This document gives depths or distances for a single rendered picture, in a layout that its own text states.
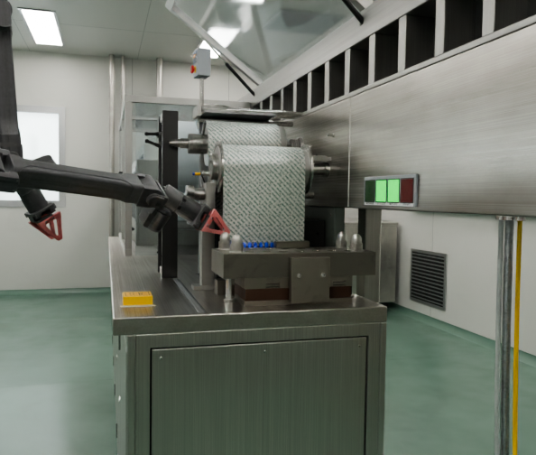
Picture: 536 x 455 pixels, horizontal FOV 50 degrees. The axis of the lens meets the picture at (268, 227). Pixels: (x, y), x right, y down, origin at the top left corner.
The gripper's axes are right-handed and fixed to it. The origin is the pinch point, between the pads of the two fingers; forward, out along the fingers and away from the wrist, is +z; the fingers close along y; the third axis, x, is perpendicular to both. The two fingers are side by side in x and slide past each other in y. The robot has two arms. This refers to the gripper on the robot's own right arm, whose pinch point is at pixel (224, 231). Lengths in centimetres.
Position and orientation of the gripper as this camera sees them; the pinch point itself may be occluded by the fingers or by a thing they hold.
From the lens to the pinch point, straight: 156.2
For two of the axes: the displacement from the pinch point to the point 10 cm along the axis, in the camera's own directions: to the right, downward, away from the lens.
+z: 8.1, 5.2, 2.7
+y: 2.9, 0.5, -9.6
